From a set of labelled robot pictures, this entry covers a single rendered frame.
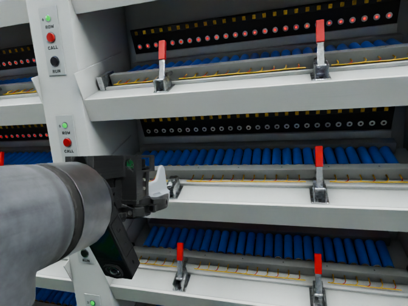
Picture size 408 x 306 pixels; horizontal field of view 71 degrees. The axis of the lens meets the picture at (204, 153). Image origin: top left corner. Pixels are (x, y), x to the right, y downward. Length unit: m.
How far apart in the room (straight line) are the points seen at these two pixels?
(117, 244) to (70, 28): 0.41
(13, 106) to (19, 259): 0.52
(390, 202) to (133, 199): 0.39
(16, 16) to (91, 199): 0.51
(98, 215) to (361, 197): 0.41
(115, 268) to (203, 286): 0.28
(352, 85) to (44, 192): 0.42
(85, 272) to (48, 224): 0.50
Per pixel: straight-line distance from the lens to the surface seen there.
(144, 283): 0.69
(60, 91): 0.64
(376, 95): 0.50
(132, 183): 0.37
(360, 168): 0.57
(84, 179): 0.29
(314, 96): 0.48
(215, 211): 0.54
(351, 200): 0.54
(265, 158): 0.60
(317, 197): 0.53
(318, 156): 0.52
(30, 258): 0.24
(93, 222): 0.28
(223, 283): 0.65
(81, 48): 0.63
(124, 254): 0.39
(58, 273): 0.81
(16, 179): 0.25
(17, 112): 0.72
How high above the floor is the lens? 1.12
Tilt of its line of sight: 11 degrees down
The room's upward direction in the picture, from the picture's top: 4 degrees counter-clockwise
